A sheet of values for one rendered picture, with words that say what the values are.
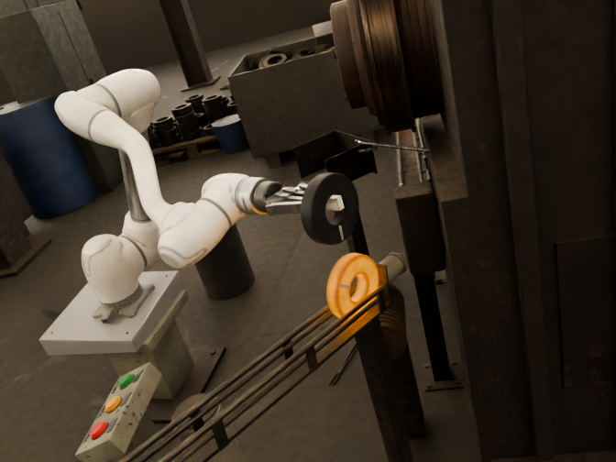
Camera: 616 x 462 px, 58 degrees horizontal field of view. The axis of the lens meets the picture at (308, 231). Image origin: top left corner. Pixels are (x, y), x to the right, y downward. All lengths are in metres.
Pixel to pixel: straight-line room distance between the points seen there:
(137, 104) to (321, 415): 1.18
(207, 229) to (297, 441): 0.91
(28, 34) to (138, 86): 3.14
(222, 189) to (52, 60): 3.59
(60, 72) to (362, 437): 3.78
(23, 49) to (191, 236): 3.78
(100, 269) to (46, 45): 3.02
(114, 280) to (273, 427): 0.76
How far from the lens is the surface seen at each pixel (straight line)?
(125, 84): 1.78
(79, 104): 1.72
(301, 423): 2.01
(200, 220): 1.31
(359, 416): 1.97
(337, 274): 1.22
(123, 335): 2.04
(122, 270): 2.07
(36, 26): 4.84
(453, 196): 1.21
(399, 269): 1.37
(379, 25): 1.36
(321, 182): 1.14
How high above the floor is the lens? 1.40
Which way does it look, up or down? 26 degrees down
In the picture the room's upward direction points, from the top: 16 degrees counter-clockwise
